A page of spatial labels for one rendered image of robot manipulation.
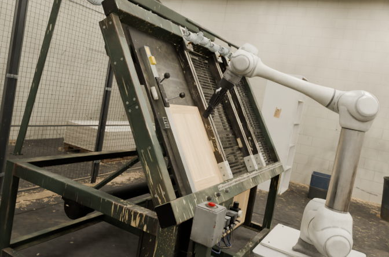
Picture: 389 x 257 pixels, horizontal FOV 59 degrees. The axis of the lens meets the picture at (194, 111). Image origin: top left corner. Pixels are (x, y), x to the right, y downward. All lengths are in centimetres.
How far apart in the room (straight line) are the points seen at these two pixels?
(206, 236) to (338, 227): 59
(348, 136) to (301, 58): 591
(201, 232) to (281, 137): 445
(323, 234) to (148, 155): 92
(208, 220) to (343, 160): 67
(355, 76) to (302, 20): 158
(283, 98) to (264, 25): 233
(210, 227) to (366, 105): 88
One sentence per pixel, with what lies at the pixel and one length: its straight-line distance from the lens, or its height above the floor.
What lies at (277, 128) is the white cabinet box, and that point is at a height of 111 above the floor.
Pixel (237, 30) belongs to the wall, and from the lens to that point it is 804.
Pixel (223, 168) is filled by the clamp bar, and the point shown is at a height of 98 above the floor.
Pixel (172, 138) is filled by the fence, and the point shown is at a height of 117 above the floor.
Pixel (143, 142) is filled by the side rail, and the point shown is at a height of 116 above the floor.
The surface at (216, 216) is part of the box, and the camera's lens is 168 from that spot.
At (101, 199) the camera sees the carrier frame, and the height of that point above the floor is 78.
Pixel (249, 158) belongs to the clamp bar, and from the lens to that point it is 296.
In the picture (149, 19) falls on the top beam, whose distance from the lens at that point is 231.
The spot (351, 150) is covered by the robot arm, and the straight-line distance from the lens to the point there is 167.
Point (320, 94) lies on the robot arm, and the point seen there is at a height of 156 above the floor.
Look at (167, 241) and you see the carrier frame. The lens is 186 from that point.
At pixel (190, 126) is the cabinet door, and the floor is 124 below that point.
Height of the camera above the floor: 146
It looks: 3 degrees down
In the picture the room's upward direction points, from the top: 10 degrees clockwise
